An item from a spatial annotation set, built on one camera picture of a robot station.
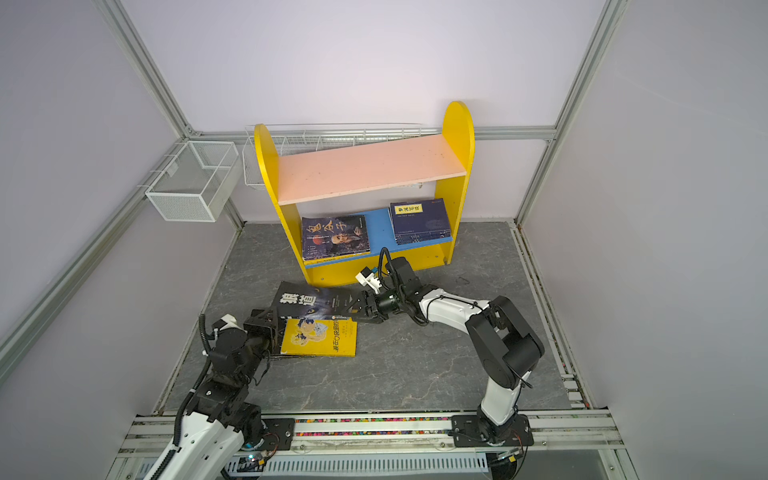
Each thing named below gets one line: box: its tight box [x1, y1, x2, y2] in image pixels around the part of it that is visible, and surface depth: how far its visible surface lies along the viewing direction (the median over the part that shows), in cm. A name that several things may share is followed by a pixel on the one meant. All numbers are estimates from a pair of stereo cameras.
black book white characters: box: [274, 281, 362, 319], surface depth 83 cm
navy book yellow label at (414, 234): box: [394, 226, 451, 246], surface depth 96 cm
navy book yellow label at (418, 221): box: [388, 198, 450, 245], surface depth 98 cm
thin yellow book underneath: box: [281, 317, 358, 357], surface depth 88 cm
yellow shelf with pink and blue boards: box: [373, 102, 476, 271], surface depth 83 cm
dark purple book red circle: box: [302, 215, 371, 261], surface depth 96 cm
